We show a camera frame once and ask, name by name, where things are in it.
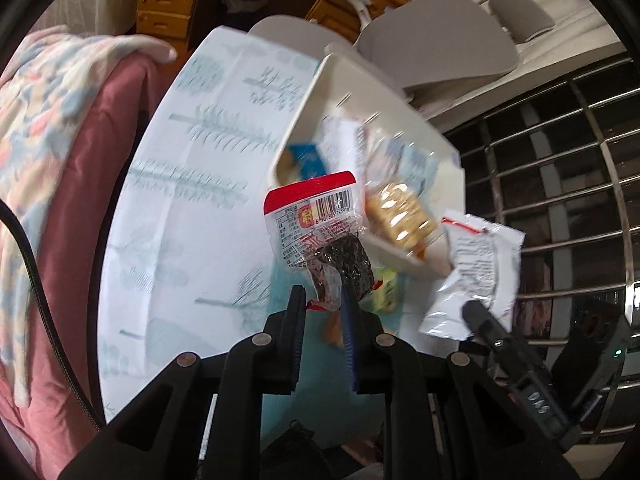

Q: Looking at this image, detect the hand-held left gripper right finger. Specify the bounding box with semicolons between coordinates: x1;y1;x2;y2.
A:
340;287;581;480

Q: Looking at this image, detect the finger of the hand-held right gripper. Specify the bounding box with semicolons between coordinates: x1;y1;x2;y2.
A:
461;301;521;361

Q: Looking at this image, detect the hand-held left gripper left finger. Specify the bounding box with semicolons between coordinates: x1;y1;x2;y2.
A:
57;285;307;480

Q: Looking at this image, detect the white printed snack packet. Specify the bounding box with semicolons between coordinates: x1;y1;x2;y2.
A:
419;210;526;341

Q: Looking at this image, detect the clear bag of brown snacks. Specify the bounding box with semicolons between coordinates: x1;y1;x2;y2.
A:
364;182;438;261

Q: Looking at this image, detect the red topped dark snack packet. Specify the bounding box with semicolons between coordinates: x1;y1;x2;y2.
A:
263;170;375;313

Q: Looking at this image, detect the white plastic bin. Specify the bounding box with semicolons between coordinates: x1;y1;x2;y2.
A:
267;52;466;281

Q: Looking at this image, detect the orange white snack packet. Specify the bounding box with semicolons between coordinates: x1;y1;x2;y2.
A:
322;310;346;348

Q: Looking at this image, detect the yellow green snack packet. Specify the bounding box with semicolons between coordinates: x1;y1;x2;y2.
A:
370;267;398;313

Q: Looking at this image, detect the black cloth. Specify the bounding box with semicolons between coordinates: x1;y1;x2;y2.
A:
260;420;331;480

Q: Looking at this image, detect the white leaf print tablecloth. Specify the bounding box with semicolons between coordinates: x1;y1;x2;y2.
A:
97;25;466;426

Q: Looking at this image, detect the metal window grille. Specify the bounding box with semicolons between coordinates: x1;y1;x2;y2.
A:
445;52;640;446

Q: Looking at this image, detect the pale blue printed snack packet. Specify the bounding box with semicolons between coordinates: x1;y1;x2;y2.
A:
370;135;441;196

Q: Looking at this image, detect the white red snack packet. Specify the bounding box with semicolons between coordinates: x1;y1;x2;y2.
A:
320;115;371;181

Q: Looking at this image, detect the pink bed sheet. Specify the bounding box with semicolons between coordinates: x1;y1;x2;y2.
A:
25;57;161;466

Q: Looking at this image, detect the grey office chair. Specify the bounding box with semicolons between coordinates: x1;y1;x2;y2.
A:
247;0;556;106

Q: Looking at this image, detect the floral blanket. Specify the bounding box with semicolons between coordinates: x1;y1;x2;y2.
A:
0;25;178;406

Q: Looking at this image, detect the black cable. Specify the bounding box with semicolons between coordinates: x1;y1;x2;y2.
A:
0;200;106;431

